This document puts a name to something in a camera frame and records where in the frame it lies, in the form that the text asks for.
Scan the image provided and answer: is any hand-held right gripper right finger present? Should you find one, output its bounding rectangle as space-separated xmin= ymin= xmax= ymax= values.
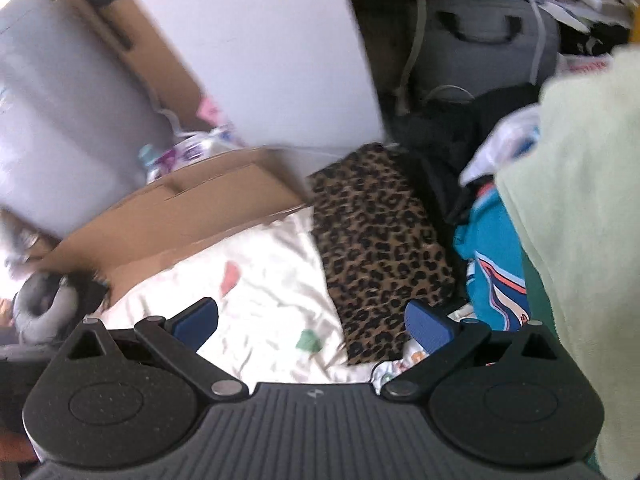
xmin=381 ymin=300 xmax=561 ymax=403

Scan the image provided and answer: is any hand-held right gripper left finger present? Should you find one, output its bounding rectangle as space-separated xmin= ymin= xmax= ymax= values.
xmin=65 ymin=297 xmax=249 ymax=403

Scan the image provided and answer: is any leopard print garment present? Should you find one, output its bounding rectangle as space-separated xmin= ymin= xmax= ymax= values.
xmin=306 ymin=142 xmax=458 ymax=367

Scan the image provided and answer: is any pile of black clothes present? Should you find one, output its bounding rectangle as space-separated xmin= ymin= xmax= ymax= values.
xmin=389 ymin=81 xmax=542 ymax=227

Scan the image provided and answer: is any white printed cloth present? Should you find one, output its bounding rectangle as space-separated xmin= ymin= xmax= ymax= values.
xmin=372 ymin=305 xmax=482 ymax=392

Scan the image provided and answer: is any white printed blanket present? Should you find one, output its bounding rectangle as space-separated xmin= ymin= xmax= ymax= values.
xmin=100 ymin=205 xmax=417 ymax=387

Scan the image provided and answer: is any teal garment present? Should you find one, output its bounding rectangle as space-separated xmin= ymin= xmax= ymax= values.
xmin=452 ymin=182 xmax=534 ymax=334

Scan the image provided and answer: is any brown cardboard sheet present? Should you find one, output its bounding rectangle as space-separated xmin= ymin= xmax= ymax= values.
xmin=37 ymin=146 xmax=314 ymax=311

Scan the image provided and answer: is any black lace cloth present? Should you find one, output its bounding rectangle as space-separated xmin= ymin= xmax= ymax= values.
xmin=59 ymin=271 xmax=112 ymax=313

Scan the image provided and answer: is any purple printed plastic bag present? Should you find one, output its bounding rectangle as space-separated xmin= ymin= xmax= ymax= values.
xmin=136 ymin=124 xmax=242 ymax=184

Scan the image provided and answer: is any light green cloth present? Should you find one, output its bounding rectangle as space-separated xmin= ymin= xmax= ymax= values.
xmin=492 ymin=44 xmax=640 ymax=480

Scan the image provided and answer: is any white plastic bag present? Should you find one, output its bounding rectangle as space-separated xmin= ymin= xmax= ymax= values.
xmin=458 ymin=104 xmax=544 ymax=189

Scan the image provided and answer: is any grey panel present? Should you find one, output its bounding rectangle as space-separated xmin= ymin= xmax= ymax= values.
xmin=0 ymin=0 xmax=169 ymax=239

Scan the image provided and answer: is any upright cardboard box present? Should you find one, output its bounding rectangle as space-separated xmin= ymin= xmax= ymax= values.
xmin=0 ymin=0 xmax=217 ymax=134

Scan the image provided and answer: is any grey bag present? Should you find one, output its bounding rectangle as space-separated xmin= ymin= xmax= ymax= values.
xmin=414 ymin=0 xmax=562 ymax=107

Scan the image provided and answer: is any white panel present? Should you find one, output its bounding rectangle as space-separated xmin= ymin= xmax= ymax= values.
xmin=106 ymin=0 xmax=389 ymax=162

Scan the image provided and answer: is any white cable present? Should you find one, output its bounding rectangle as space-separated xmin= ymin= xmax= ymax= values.
xmin=506 ymin=0 xmax=549 ymax=85
xmin=396 ymin=0 xmax=427 ymax=112

